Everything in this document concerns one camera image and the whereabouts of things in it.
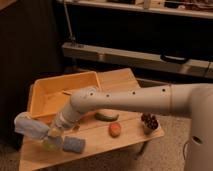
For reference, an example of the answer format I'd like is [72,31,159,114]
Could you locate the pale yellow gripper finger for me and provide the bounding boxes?
[42,136,63,151]

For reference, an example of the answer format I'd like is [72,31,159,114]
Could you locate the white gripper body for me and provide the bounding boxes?
[49,112,75,136]

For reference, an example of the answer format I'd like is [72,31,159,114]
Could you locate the blue sponge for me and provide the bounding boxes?
[63,136,86,153]

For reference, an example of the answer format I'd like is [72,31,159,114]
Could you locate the metal pole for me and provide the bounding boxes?
[63,0,75,45]

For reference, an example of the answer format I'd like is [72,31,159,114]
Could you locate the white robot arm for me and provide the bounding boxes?
[48,83,213,171]

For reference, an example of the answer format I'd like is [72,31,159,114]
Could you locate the light blue towel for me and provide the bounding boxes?
[14,112,49,140]

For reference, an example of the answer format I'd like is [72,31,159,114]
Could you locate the wooden shelf board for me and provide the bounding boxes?
[56,0,213,19]

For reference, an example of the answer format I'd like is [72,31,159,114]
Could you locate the yellow plastic tray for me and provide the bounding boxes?
[28,71,101,123]

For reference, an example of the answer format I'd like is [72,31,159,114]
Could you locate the green and white vegetable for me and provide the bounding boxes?
[94,112,119,122]

